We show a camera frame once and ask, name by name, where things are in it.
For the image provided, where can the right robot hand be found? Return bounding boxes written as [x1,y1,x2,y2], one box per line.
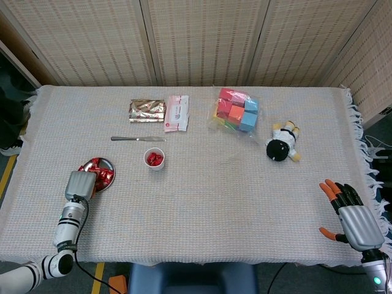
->
[318,179,385,252]

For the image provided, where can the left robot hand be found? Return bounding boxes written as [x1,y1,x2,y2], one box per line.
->
[64,170,98,202]

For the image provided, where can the metal dish of red candies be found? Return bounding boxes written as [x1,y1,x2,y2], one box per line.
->
[78,156,116,194]

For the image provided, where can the white paper cup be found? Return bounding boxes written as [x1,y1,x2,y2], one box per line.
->
[143,147,166,172]

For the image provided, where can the silver table knife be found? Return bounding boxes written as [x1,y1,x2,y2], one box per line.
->
[110,136,167,143]

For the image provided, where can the black shoe white sole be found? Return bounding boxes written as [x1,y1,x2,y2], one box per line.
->
[0,139,24,157]

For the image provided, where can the gold foil snack packet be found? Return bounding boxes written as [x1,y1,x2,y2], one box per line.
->
[127,98,167,124]

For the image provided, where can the orange floor block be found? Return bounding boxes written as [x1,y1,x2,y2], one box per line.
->
[109,274,128,294]

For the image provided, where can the black haired plush doll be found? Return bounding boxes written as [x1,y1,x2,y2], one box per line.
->
[265,120,303,162]

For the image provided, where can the beige woven tablecloth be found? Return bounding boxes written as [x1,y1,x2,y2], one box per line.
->
[0,85,391,267]

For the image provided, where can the pink wet wipes pack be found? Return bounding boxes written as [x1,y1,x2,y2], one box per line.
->
[164,94,190,133]

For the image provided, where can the blue padded seat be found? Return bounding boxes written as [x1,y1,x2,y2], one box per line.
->
[127,262,258,294]

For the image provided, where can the clear plastic bag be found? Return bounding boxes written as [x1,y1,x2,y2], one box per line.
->
[208,86,265,143]

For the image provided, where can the light blue foam cube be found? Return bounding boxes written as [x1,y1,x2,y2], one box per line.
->
[244,99,260,115]
[238,111,258,133]

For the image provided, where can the red foam cube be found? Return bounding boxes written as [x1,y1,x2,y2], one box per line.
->
[218,88,243,101]
[216,99,233,119]

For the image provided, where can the orange foam cube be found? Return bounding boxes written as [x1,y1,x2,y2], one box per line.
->
[228,105,246,126]

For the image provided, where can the pink foam cube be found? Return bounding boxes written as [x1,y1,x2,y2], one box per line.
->
[231,93,252,108]

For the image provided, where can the beige folding screen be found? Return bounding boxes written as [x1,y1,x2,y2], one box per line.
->
[0,0,392,123]

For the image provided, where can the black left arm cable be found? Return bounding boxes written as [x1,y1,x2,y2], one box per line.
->
[73,197,123,294]

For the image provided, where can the black floor cable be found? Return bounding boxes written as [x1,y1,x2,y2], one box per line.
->
[266,262,288,294]

